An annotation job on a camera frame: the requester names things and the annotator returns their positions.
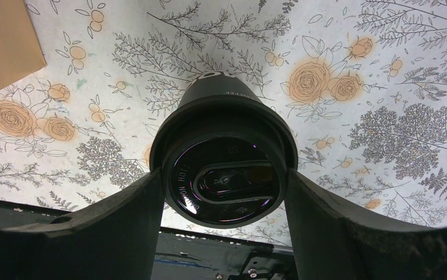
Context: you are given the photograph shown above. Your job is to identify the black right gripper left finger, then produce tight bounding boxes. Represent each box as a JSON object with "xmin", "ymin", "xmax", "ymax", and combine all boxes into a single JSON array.
[{"xmin": 0, "ymin": 170, "xmax": 164, "ymax": 279}]

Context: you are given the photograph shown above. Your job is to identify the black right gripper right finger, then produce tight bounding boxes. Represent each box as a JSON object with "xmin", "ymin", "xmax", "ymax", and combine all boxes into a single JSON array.
[{"xmin": 284, "ymin": 169, "xmax": 447, "ymax": 279}]

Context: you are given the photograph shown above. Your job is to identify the black plastic cup lid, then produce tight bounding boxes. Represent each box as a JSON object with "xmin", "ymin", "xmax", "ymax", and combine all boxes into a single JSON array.
[{"xmin": 150, "ymin": 96, "xmax": 298, "ymax": 229}]

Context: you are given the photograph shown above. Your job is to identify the white brown paper bag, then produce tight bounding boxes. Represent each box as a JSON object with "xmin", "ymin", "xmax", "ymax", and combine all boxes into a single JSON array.
[{"xmin": 0, "ymin": 0, "xmax": 46, "ymax": 90}]

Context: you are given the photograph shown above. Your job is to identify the single black paper cup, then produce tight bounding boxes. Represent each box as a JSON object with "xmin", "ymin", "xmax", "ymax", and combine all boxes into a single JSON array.
[{"xmin": 177, "ymin": 71, "xmax": 265, "ymax": 111}]

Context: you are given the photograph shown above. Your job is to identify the floral patterned table mat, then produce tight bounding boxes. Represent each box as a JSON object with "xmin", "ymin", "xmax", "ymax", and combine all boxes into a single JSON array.
[{"xmin": 0, "ymin": 1, "xmax": 447, "ymax": 227}]

